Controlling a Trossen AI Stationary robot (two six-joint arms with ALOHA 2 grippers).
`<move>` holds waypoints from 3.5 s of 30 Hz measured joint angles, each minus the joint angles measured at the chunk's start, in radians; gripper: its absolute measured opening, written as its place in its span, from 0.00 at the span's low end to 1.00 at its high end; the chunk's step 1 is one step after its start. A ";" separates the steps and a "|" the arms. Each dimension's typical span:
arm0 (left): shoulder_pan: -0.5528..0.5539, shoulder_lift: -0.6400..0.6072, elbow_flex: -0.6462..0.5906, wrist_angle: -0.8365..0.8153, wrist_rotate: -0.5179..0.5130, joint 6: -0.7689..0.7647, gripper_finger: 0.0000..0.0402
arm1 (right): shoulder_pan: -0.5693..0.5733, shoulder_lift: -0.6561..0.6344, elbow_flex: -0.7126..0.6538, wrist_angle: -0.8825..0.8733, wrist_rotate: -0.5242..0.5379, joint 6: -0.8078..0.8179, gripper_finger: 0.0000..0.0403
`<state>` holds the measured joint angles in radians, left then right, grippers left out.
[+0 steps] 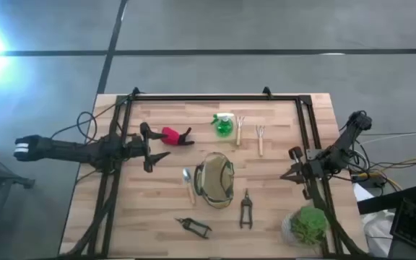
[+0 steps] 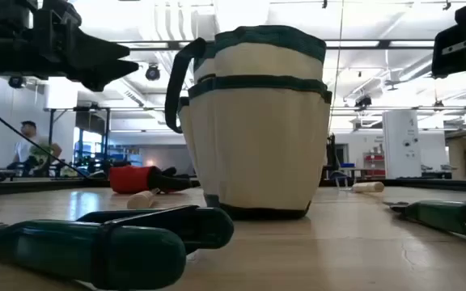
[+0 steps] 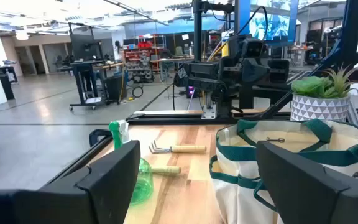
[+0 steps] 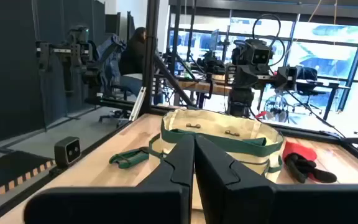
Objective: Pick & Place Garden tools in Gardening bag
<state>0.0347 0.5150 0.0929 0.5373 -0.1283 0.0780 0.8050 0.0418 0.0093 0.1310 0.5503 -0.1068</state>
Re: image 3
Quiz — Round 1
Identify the large blue wall screen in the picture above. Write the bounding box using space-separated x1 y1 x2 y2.
249 0 291 43

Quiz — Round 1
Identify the black waste bin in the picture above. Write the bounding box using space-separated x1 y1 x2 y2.
103 74 124 105

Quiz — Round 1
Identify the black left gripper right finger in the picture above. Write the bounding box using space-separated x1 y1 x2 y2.
255 140 358 224

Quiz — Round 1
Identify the cream green canvas gardening bag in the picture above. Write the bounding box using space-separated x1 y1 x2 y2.
209 118 358 224

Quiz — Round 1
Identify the black coiled floor cable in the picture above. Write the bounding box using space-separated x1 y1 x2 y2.
131 85 145 99

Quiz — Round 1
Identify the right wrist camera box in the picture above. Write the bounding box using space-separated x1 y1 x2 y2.
242 37 266 60

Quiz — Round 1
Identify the tall shelf with red bins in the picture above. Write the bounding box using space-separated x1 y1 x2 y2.
122 42 155 84

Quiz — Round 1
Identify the succulent in white patterned pot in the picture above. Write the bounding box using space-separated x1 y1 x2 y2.
290 64 358 123

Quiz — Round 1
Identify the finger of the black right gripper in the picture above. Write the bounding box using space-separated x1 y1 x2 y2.
242 57 271 84
221 57 244 93

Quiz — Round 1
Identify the black pedestal stand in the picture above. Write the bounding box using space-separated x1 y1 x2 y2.
0 65 18 101

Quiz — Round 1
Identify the silver metal bracket plate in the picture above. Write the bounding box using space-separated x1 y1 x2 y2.
201 104 218 120

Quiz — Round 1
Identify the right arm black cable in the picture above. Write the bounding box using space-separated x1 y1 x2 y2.
234 5 269 42

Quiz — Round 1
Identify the black desk monitor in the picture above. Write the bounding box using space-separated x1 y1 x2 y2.
69 33 104 62

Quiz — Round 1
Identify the person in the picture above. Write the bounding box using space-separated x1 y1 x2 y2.
113 40 122 63

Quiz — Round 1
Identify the green spray bottle white trigger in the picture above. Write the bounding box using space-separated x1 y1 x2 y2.
108 119 155 206

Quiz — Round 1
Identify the wooden handled hand rake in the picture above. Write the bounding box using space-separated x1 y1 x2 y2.
149 140 208 154
150 165 182 175

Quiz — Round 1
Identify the black rolling standing desk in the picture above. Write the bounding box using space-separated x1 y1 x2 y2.
68 60 126 111

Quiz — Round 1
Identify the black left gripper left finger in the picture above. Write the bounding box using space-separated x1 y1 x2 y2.
0 139 141 224

